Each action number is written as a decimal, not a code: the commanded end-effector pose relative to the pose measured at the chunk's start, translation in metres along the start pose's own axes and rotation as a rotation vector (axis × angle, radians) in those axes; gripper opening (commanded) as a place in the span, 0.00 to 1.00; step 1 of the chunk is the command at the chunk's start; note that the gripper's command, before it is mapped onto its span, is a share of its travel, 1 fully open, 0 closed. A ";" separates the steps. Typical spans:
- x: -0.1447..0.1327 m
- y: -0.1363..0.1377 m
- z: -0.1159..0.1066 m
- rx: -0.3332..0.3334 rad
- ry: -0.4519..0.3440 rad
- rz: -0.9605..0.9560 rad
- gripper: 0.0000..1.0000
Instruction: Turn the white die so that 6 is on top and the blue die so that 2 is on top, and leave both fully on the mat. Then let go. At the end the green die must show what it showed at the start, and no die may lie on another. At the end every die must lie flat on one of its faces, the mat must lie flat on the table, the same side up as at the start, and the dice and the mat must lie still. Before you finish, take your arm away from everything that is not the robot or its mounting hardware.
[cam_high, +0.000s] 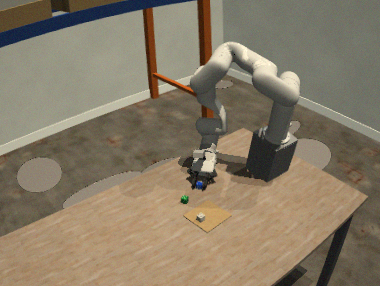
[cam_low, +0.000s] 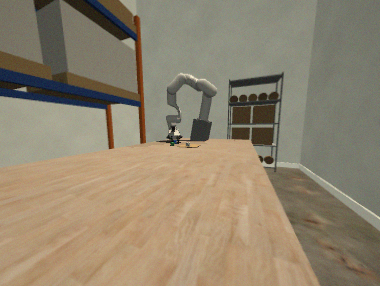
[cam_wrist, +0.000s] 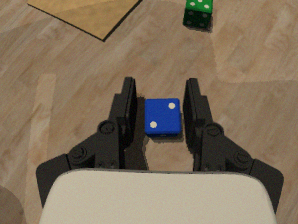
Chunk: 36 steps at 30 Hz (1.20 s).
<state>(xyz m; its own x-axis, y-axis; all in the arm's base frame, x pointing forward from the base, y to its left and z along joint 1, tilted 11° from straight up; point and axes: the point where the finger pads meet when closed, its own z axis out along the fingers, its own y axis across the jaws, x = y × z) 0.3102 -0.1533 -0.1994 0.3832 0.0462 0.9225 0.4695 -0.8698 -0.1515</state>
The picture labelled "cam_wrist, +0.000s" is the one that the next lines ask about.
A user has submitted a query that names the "green die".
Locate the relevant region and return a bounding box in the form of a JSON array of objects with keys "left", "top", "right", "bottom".
[{"left": 183, "top": 0, "right": 213, "bottom": 29}]

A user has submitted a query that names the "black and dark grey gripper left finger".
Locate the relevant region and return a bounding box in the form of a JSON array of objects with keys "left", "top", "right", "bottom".
[{"left": 36, "top": 77, "right": 138, "bottom": 209}]

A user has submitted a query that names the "dark blue die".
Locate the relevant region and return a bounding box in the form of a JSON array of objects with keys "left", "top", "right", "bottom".
[{"left": 145, "top": 98, "right": 181, "bottom": 137}]

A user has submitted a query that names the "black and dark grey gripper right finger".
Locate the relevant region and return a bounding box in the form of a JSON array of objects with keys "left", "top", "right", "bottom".
[{"left": 183, "top": 78, "right": 284, "bottom": 215}]

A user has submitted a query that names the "tan flat mat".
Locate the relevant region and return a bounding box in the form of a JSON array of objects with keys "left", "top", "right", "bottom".
[{"left": 27, "top": 0, "right": 142, "bottom": 42}]

